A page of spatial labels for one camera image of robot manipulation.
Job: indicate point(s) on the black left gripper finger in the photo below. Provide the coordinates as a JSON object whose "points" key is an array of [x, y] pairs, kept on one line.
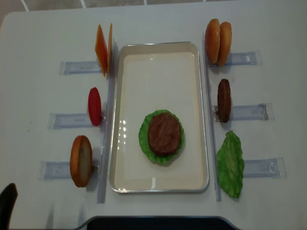
{"points": [[7, 201]]}

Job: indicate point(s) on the orange cheese slice front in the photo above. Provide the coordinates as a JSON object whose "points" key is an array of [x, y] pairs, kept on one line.
{"points": [[109, 51]]}

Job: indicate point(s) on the orange cheese slice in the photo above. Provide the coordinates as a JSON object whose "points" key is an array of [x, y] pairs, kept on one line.
{"points": [[109, 51], [101, 50]]}

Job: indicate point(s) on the clear holder tomato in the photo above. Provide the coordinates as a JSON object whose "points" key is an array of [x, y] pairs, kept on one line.
{"points": [[64, 121]]}

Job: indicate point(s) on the red tomato slice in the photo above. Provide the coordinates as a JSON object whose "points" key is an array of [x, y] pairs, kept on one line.
{"points": [[94, 107]]}

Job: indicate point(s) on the clear holder cheese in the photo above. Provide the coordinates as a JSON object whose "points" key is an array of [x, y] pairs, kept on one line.
{"points": [[67, 68]]}

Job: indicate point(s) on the green lettuce leaf in tray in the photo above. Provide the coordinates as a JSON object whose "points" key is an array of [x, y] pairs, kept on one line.
{"points": [[144, 144]]}

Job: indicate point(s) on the brown meat patty in tray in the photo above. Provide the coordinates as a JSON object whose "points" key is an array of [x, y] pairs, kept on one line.
{"points": [[164, 134]]}

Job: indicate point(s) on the orange cheese slice rear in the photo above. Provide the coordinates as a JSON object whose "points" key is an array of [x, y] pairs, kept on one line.
{"points": [[101, 50]]}

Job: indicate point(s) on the green lettuce leaf upright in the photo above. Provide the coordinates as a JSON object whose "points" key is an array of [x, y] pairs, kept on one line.
{"points": [[230, 165]]}

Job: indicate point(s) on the brown meat patty upright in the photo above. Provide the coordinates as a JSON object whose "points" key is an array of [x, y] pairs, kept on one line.
{"points": [[224, 101]]}

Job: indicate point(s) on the clear holder lettuce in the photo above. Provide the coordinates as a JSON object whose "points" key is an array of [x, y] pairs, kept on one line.
{"points": [[267, 168]]}

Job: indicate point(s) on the clear holder left bun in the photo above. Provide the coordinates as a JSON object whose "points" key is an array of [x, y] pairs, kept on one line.
{"points": [[52, 170]]}

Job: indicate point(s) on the bun half left side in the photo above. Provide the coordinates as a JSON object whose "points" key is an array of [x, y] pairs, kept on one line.
{"points": [[81, 161]]}

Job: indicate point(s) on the bun half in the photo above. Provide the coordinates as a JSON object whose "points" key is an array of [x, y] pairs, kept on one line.
{"points": [[81, 161], [225, 43], [212, 40]]}

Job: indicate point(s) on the white metal tray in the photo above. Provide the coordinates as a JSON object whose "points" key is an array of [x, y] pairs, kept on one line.
{"points": [[152, 77]]}

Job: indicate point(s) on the bun half right outer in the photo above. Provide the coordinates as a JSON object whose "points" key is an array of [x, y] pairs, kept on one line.
{"points": [[212, 40]]}

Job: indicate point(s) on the clear holder patty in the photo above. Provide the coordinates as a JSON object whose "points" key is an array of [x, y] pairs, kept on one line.
{"points": [[262, 111]]}

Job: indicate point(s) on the bun half right inner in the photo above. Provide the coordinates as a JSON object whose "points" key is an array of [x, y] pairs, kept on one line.
{"points": [[225, 43]]}

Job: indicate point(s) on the clear holder right buns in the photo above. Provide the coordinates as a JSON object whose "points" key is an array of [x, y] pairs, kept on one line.
{"points": [[247, 58]]}

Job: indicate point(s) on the clear rail left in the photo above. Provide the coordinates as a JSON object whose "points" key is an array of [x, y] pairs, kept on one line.
{"points": [[109, 120]]}

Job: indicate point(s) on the clear rail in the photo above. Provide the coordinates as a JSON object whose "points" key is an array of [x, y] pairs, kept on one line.
{"points": [[109, 120], [211, 123]]}

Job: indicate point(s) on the clear rail right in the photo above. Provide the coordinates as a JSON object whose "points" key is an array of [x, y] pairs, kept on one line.
{"points": [[211, 123]]}

